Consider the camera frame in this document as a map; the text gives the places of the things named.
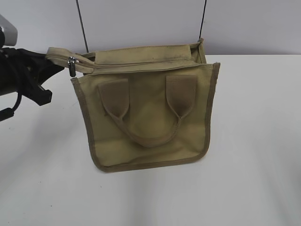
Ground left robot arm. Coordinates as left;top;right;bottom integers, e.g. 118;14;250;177
0;16;63;106

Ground black cord left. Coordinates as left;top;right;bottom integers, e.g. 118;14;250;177
74;0;90;53

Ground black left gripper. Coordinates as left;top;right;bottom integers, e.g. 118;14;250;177
0;48;65;106

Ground silver zipper pull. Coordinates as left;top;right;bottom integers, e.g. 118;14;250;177
67;56;77;78

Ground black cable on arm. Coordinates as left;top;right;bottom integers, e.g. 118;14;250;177
0;50;24;122

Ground black cord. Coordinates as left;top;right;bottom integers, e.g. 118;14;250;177
74;0;90;53
198;0;208;42

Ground yellow canvas bag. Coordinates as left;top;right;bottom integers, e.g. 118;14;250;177
46;39;220;172

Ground black cord right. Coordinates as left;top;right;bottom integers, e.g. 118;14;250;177
198;0;208;42

